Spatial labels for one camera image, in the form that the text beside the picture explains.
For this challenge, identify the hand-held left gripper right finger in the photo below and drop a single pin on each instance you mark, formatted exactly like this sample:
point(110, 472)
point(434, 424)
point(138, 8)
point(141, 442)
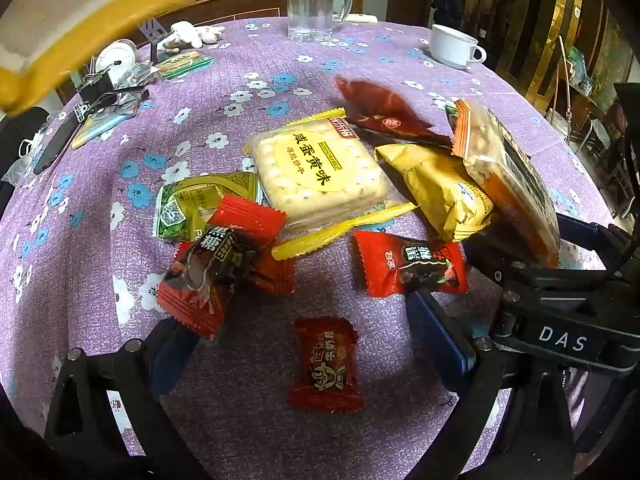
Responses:
point(440, 335)

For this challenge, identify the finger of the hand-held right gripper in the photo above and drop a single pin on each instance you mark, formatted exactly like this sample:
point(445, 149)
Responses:
point(487, 255)
point(580, 242)

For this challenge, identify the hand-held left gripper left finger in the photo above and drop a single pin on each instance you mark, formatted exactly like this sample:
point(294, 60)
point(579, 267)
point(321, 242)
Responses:
point(170, 360)

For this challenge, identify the red candy black label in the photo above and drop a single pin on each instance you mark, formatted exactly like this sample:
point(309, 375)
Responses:
point(272, 277)
point(400, 265)
point(215, 265)

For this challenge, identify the gold yellow snack packet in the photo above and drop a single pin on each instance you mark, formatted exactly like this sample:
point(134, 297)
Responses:
point(435, 185)

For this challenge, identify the orange peanut snack packet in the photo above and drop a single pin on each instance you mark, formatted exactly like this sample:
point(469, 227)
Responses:
point(500, 160)

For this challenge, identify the red candy cartoon face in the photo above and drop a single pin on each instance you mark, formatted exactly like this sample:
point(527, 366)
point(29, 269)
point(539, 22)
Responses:
point(325, 365)

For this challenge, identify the green snack packet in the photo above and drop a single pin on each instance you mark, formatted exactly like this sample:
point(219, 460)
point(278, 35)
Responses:
point(190, 205)

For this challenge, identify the dark red snack packet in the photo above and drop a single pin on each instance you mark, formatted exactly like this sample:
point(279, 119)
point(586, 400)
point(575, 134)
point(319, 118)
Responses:
point(385, 110)

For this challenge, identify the yellow square cracker packet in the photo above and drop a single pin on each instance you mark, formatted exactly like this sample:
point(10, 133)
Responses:
point(320, 170)

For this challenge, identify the yellow cardboard box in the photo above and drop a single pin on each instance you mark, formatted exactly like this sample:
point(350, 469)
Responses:
point(50, 15)

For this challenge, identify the white ceramic cup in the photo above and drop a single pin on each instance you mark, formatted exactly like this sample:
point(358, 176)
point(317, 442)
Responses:
point(450, 45)

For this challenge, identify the black slim device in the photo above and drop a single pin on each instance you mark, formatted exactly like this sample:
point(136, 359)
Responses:
point(55, 147)

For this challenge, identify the wooden stair railing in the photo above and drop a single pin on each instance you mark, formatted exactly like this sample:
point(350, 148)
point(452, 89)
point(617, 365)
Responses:
point(490, 10)

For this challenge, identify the pale blue plastic packet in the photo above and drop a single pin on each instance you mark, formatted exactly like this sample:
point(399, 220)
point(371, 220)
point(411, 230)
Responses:
point(100, 125)

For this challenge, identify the white plastic bag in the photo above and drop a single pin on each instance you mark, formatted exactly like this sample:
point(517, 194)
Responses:
point(22, 160)

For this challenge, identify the purple floral tablecloth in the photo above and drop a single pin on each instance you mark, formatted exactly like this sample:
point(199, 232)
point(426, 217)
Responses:
point(300, 70)

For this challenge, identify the cream coloured bar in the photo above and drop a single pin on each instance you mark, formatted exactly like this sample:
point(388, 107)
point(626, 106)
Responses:
point(360, 17)

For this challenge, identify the black binder clip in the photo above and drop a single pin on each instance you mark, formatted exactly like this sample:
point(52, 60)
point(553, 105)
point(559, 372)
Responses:
point(95, 87)

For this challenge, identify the clear plastic wrapper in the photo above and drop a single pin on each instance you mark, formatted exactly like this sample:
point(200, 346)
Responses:
point(135, 77)

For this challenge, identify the green biscuit packet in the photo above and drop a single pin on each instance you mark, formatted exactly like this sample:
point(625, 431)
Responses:
point(182, 64)

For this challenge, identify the glass mug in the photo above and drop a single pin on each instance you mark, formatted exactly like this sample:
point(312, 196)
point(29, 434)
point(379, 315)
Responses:
point(310, 5)

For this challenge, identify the white round container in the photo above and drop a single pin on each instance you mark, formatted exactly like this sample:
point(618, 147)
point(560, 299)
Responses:
point(117, 55)

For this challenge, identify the white plush toy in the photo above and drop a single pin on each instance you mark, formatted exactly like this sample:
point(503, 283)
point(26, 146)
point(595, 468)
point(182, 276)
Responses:
point(187, 32)

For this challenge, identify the small purple stand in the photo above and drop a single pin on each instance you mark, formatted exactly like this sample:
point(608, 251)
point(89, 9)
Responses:
point(152, 30)

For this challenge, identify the wooden counter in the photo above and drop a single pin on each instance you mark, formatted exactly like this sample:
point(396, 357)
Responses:
point(225, 10)

